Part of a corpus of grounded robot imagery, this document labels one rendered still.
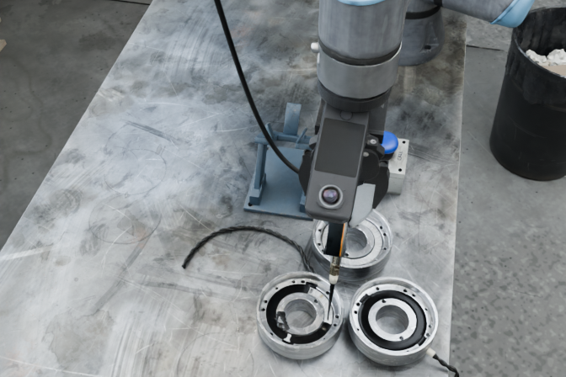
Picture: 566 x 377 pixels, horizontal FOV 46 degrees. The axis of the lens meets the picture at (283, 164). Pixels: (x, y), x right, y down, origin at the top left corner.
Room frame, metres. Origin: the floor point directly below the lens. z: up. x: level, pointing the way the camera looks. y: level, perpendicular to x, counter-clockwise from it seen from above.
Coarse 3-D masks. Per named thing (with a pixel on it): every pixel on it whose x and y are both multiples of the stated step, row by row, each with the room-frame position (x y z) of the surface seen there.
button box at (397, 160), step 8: (400, 144) 0.68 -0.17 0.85; (392, 152) 0.66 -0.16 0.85; (400, 152) 0.67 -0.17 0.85; (392, 160) 0.65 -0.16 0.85; (400, 160) 0.65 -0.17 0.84; (392, 168) 0.63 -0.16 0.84; (400, 168) 0.63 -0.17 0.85; (392, 176) 0.63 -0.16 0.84; (400, 176) 0.62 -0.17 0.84; (392, 184) 0.63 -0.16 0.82; (400, 184) 0.62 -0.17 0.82; (392, 192) 0.63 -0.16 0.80; (400, 192) 0.62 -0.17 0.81
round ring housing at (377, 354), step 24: (360, 288) 0.44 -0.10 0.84; (384, 288) 0.45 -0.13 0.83; (408, 288) 0.45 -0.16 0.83; (384, 312) 0.42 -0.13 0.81; (408, 312) 0.41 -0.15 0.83; (432, 312) 0.41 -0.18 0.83; (360, 336) 0.38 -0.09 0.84; (384, 336) 0.38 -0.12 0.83; (408, 336) 0.38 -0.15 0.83; (432, 336) 0.38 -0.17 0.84; (384, 360) 0.36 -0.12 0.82; (408, 360) 0.36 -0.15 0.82
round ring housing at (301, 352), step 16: (304, 272) 0.46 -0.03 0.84; (272, 288) 0.45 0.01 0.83; (320, 288) 0.45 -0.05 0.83; (288, 304) 0.43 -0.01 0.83; (304, 304) 0.43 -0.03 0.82; (320, 304) 0.43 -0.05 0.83; (336, 304) 0.43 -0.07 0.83; (320, 320) 0.40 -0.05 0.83; (336, 320) 0.40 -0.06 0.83; (272, 336) 0.38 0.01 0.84; (336, 336) 0.38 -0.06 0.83; (288, 352) 0.36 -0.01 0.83; (304, 352) 0.36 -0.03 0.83; (320, 352) 0.37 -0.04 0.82
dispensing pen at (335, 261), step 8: (328, 224) 0.47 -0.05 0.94; (336, 224) 0.46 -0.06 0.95; (328, 232) 0.45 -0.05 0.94; (336, 232) 0.45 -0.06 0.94; (328, 240) 0.45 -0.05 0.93; (336, 240) 0.45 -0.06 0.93; (328, 248) 0.44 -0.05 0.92; (336, 248) 0.44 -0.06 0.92; (336, 256) 0.44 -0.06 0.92; (336, 264) 0.44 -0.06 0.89; (336, 272) 0.43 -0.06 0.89; (336, 280) 0.43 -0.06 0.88; (328, 304) 0.41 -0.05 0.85; (328, 312) 0.41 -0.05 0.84
